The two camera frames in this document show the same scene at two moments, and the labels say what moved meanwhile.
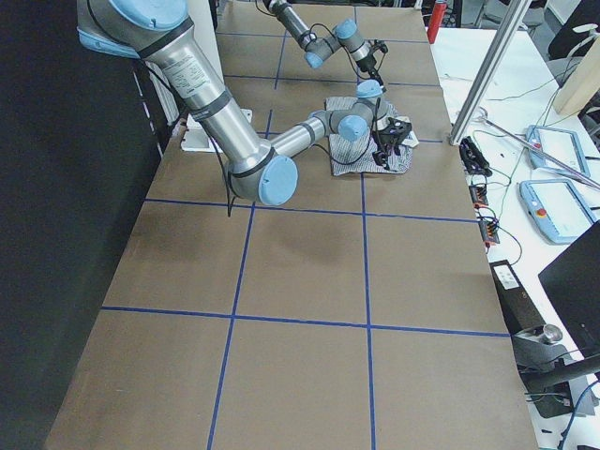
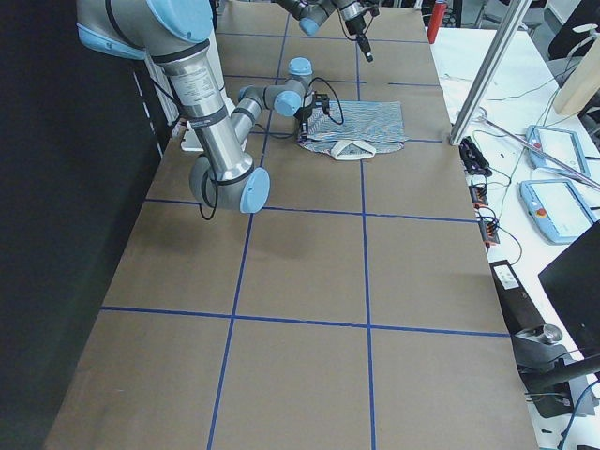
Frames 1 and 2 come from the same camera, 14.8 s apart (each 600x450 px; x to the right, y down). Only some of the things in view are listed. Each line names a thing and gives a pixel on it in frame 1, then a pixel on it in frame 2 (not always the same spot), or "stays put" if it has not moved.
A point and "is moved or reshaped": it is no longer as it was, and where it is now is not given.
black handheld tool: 472,157 stays put
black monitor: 573,282 stays put
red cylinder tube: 439,11 stays put
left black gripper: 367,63 -> 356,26
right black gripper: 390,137 -> 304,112
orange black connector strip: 489,228 stays put
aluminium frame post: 488,71 stays put
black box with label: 517,309 stays put
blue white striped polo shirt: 351,157 is moved or reshaped
